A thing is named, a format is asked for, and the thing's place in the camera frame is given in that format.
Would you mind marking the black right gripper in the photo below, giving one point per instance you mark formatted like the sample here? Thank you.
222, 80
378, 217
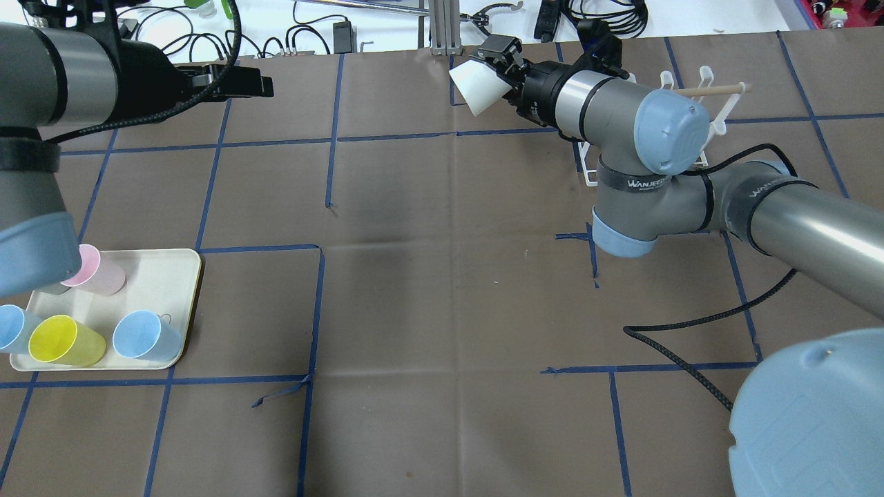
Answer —
540, 90

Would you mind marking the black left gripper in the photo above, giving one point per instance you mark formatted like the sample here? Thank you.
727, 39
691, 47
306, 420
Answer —
146, 72

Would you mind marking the white ikea cup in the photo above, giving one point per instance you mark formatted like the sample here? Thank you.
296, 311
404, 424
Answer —
479, 85

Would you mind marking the light blue cup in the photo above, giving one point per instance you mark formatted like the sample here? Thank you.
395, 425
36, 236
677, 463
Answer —
143, 335
17, 327

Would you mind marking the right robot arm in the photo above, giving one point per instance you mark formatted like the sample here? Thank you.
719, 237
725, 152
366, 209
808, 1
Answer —
807, 421

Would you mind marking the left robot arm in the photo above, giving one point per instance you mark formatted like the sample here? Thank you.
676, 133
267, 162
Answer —
69, 82

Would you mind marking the pink cup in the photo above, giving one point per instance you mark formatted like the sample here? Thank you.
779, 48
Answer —
96, 274

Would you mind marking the yellow cup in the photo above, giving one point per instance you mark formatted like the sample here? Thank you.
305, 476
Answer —
60, 339

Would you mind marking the black power adapter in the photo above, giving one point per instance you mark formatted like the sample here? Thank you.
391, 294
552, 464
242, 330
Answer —
344, 35

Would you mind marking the cream rabbit tray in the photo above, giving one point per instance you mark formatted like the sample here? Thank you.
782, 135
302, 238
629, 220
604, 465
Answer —
164, 281

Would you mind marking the brown paper table cover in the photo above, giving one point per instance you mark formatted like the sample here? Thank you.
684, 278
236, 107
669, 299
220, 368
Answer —
397, 299

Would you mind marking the aluminium frame post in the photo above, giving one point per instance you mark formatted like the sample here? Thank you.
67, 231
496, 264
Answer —
444, 27

